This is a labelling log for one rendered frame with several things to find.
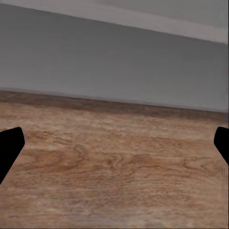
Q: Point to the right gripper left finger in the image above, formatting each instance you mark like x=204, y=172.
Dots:
x=11, y=143

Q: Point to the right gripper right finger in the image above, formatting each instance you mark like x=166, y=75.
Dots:
x=221, y=141

